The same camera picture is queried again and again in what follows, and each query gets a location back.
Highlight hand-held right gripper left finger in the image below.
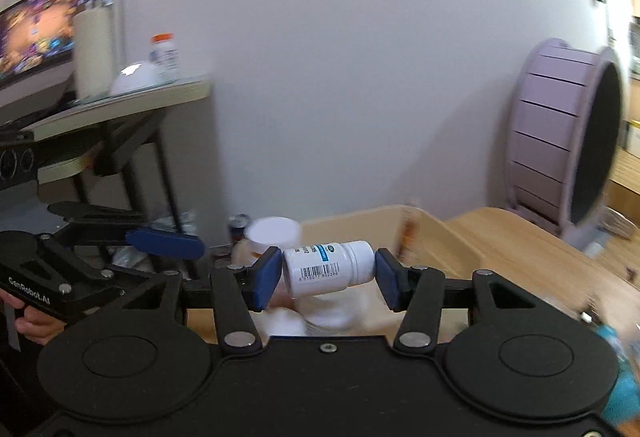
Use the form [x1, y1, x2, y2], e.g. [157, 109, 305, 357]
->
[120, 246, 284, 352]

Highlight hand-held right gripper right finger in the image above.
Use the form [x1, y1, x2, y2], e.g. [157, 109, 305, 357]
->
[375, 248, 537, 352]

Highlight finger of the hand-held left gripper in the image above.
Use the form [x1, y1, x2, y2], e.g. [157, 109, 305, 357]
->
[47, 201, 206, 263]

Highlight white pill bottle blue label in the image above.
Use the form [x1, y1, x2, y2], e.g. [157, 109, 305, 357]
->
[282, 240, 377, 298]

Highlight beige storage box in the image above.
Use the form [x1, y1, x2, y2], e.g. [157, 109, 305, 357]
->
[187, 204, 483, 348]

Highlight person's left hand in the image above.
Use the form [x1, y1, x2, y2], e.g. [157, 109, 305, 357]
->
[14, 304, 68, 343]

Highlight amber bottle white lid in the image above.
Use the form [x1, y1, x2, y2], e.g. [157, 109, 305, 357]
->
[232, 217, 304, 268]

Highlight dark can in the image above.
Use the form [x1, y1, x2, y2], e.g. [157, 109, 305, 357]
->
[228, 214, 251, 245]

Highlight wooden desk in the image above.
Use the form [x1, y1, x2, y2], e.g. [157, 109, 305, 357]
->
[442, 206, 640, 358]

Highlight side table black legs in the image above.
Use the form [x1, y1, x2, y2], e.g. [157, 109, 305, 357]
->
[0, 78, 216, 278]

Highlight white bottle orange cap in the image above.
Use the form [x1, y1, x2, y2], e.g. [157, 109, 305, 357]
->
[149, 33, 181, 85]

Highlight paper towel roll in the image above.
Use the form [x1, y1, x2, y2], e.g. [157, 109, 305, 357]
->
[74, 7, 115, 100]

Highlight purple cat wheel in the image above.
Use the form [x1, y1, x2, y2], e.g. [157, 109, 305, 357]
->
[504, 37, 628, 253]

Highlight computer monitor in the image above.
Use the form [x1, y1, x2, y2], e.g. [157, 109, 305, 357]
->
[0, 0, 103, 90]

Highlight teal lidded jar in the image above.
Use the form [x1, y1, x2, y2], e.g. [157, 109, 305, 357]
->
[602, 359, 640, 427]

